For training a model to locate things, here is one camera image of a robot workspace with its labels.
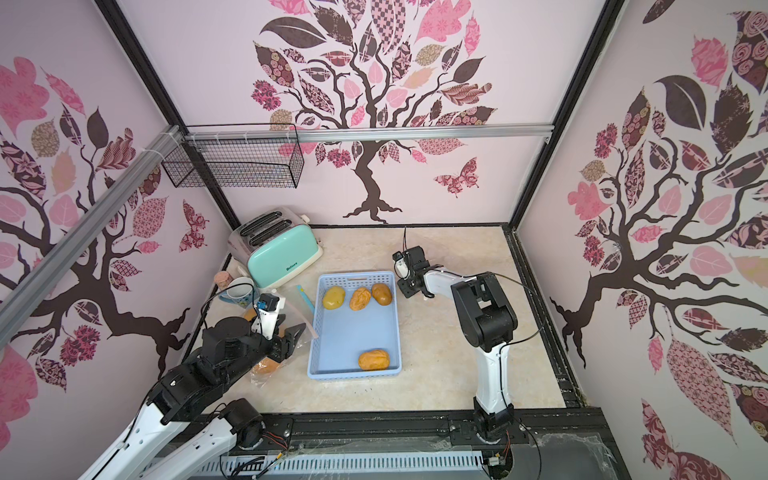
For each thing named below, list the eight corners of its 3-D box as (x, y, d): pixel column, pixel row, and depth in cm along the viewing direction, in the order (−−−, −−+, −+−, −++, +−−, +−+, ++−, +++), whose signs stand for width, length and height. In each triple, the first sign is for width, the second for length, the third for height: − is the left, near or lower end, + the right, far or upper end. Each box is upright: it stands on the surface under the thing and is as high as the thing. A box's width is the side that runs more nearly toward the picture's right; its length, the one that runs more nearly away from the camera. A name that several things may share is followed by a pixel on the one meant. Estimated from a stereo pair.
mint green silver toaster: (239, 273, 107) (217, 241, 94) (295, 233, 120) (283, 200, 107) (273, 303, 99) (254, 273, 86) (329, 257, 112) (320, 224, 99)
